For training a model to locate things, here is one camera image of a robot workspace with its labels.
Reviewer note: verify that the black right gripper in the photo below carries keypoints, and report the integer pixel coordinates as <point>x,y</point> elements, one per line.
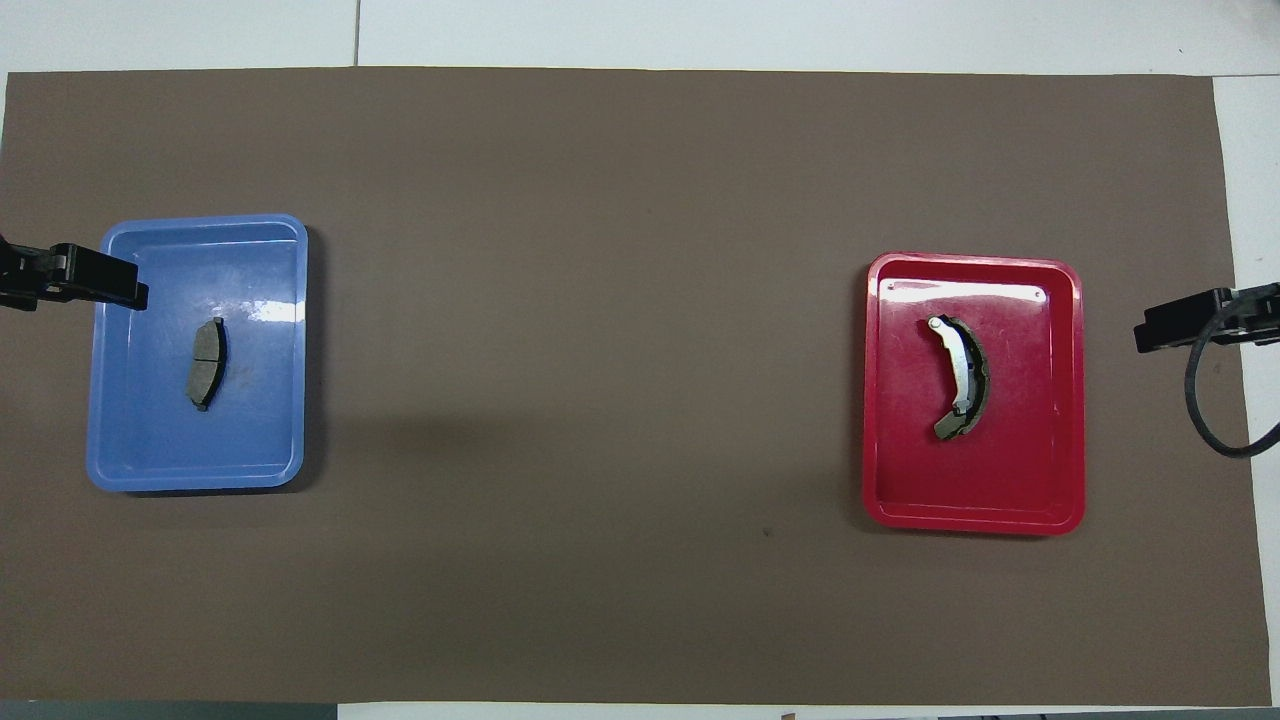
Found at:
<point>1250,315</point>

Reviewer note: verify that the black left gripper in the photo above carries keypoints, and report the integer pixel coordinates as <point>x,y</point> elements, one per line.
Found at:
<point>25,275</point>

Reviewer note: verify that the grey brake pad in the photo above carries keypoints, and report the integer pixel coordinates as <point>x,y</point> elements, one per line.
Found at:
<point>205,365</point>

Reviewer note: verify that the blue plastic tray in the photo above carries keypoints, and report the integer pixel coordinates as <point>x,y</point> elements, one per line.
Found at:
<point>150,440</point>

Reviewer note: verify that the red plastic tray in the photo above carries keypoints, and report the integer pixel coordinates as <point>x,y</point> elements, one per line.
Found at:
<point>1030,470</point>

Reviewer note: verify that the brown table mat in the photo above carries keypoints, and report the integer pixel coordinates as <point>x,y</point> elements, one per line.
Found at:
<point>600,300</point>

